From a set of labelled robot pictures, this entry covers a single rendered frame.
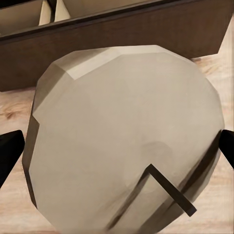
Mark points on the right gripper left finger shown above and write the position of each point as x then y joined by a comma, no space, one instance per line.
11,147

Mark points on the pillar candle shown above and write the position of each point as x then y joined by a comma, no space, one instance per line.
121,140

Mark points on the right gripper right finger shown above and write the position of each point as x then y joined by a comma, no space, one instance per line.
226,145

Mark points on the cabinet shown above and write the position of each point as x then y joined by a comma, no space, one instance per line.
34,33

